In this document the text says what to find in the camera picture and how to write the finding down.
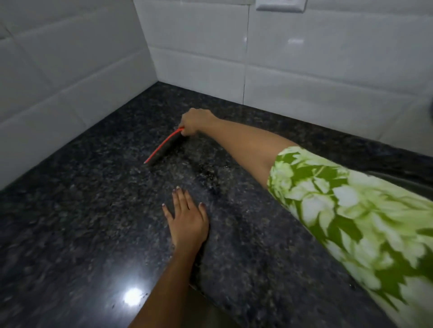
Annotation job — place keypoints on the person's left hand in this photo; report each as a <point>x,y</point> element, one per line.
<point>189,229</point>

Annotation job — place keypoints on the person's right hand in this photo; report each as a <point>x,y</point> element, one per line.
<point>198,120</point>

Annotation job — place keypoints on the red squeegee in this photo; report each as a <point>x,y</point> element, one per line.
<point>179,130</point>

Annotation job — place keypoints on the person's left forearm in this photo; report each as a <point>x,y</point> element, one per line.
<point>165,294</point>

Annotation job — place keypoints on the green floral sleeve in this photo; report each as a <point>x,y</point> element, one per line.
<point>355,219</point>

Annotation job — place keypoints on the white wall socket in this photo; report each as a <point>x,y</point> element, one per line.
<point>280,5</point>

